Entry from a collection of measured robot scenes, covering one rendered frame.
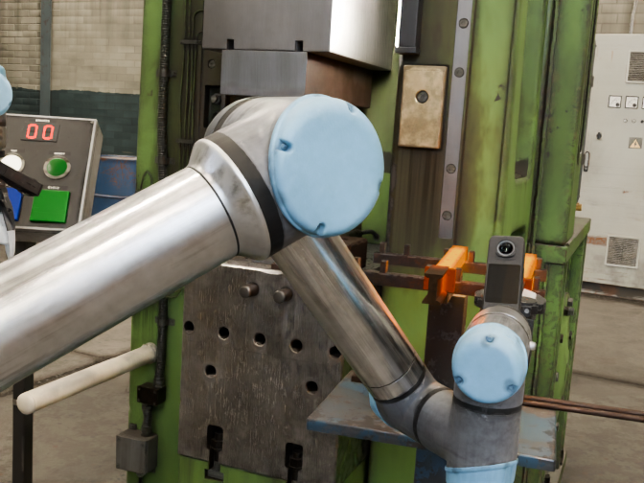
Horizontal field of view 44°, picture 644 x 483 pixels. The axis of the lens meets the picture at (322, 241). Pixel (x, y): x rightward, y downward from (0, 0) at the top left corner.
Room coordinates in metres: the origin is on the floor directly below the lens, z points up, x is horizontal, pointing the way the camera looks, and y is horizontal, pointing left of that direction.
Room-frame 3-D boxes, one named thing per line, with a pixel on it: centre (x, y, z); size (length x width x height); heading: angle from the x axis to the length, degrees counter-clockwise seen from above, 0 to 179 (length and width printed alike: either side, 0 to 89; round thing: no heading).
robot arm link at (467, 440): (0.86, -0.18, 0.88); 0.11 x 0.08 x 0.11; 30
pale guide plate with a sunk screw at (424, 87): (1.71, -0.19, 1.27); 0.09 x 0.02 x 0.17; 68
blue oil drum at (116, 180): (6.32, 1.58, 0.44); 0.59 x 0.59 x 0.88
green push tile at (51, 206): (1.71, 0.59, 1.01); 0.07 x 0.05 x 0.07; 93
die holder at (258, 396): (1.89, 0.01, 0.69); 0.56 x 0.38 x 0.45; 158
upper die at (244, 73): (1.90, 0.07, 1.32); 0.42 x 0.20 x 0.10; 158
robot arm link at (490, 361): (0.84, -0.19, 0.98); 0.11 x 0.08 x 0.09; 163
